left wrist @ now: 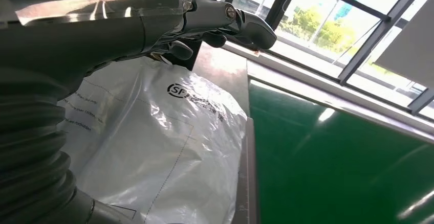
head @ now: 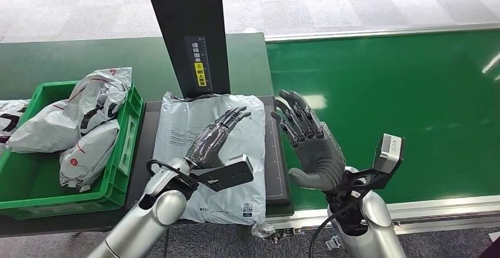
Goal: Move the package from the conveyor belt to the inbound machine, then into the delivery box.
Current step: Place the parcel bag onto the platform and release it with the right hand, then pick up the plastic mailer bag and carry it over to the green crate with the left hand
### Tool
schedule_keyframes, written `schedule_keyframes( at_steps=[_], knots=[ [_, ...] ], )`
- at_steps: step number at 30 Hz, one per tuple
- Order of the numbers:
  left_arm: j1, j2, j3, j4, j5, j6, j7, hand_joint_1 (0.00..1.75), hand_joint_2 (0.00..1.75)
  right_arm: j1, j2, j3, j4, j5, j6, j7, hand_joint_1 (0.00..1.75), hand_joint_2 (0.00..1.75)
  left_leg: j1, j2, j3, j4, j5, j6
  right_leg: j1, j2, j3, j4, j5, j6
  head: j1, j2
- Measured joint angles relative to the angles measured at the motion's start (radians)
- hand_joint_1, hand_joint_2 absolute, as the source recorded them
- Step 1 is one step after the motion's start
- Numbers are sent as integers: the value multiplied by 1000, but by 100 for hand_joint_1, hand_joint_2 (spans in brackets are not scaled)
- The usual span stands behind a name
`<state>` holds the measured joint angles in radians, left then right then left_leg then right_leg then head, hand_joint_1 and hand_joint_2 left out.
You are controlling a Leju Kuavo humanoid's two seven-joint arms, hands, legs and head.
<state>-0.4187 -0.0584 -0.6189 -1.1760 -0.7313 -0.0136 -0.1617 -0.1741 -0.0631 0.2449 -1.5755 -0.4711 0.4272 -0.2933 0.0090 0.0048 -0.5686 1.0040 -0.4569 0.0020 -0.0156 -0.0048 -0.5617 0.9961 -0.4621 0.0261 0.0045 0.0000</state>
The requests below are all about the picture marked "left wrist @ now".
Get green conveyor belt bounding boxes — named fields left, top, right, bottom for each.
left=248, top=79, right=434, bottom=224

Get dark window frame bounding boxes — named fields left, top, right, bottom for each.
left=216, top=0, right=434, bottom=116

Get aluminium conveyor rail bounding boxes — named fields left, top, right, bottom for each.
left=222, top=41, right=434, bottom=145

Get grey roller blind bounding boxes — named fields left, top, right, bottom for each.
left=374, top=0, right=434, bottom=88

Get grey plastic courier bag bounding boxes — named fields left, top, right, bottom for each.
left=57, top=56, right=248, bottom=224

